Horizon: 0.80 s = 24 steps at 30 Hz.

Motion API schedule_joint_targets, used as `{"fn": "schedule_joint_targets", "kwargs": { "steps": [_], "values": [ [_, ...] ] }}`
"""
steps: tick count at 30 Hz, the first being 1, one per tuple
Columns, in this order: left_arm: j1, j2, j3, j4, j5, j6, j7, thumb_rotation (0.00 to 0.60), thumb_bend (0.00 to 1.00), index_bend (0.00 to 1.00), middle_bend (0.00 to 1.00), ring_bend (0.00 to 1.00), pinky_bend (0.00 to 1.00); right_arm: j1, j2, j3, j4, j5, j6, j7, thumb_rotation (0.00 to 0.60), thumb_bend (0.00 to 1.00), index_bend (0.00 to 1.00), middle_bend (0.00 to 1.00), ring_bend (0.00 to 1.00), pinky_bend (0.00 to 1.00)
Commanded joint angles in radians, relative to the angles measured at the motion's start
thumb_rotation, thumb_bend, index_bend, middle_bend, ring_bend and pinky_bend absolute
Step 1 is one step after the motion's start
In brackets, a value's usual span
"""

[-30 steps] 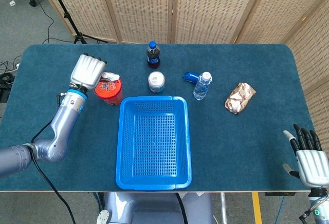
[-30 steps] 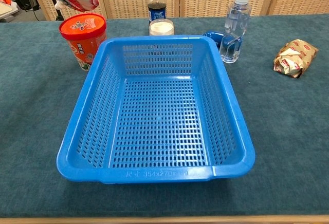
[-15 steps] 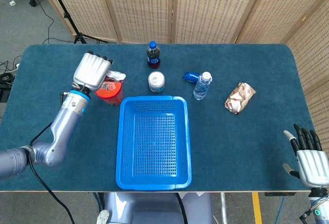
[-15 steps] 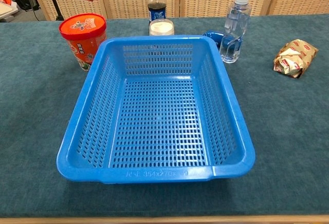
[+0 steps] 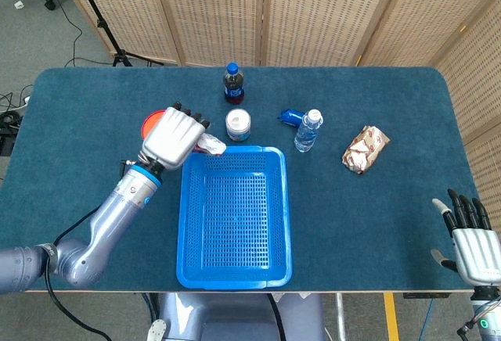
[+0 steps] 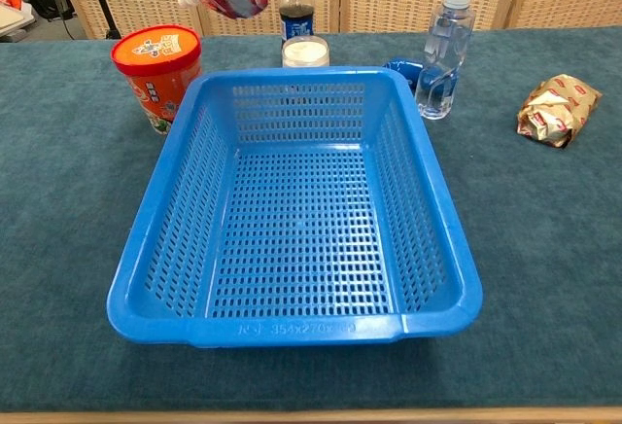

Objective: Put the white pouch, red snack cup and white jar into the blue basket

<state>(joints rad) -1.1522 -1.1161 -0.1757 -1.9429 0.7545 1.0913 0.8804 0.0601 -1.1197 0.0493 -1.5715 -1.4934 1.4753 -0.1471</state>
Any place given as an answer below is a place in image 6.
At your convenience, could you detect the transparent jar with white lid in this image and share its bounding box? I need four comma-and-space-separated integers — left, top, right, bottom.
281, 35, 330, 69

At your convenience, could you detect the red instant noodle cup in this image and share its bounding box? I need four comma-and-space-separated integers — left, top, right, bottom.
111, 24, 203, 136

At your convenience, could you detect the blue perforated plastic basket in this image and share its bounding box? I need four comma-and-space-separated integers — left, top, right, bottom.
106, 65, 485, 350

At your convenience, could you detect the blue wrapped snack packet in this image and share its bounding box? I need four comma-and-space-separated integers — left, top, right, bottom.
381, 56, 424, 90

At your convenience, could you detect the cola bottle with blue cap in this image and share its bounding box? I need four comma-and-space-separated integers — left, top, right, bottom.
278, 0, 316, 51

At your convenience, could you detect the clear water bottle white cap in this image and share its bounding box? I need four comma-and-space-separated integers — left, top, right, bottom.
414, 0, 477, 121

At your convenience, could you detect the teal felt table mat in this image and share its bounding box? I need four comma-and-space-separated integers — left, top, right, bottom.
0, 25, 622, 415

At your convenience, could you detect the gold red-print snack packet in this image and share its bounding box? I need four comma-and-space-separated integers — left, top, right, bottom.
515, 73, 603, 149

